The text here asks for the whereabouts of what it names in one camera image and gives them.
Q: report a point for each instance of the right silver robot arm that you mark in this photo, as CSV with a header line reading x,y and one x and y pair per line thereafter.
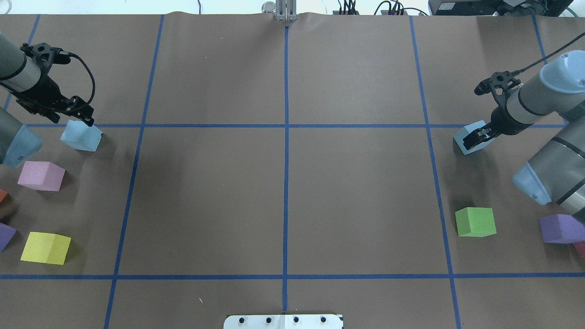
x,y
555,173

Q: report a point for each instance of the orange foam block left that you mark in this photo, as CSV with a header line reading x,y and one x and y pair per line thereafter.
x,y
3,196

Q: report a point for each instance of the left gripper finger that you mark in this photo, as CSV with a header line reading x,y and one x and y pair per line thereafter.
x,y
83,113
49,114

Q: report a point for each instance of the purple foam block right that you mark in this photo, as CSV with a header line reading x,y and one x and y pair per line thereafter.
x,y
561,229

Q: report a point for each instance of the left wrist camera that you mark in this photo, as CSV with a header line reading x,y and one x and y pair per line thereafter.
x,y
45,55

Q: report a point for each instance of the purple foam block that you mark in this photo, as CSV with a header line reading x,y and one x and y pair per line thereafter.
x,y
6,235
561,229

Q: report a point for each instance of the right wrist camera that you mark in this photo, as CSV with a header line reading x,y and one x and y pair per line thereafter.
x,y
498,83

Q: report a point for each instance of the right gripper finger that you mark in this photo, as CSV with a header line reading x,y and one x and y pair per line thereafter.
x,y
479,134
475,142

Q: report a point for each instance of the purple foam block left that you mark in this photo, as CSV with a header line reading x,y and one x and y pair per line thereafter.
x,y
6,235

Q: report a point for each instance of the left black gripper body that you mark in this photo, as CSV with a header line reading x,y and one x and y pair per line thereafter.
x,y
42,90

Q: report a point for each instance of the yellow foam block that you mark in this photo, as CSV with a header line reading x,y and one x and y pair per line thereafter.
x,y
46,248

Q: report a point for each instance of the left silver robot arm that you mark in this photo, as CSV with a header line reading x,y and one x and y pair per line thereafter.
x,y
25,75

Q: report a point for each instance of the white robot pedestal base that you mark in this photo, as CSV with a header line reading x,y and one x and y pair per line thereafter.
x,y
285,321

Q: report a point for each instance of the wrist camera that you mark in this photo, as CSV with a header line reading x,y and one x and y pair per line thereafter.
x,y
45,55
498,83

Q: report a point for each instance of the lilac foam block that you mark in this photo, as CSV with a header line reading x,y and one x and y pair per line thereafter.
x,y
42,176

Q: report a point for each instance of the magenta foam block rear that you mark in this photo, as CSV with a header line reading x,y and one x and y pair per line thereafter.
x,y
580,248

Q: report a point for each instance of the aluminium frame post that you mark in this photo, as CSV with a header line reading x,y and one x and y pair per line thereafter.
x,y
282,10

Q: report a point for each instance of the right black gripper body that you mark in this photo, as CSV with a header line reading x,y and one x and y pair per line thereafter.
x,y
504,123

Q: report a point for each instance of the green foam block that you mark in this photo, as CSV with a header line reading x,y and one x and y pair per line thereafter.
x,y
475,222

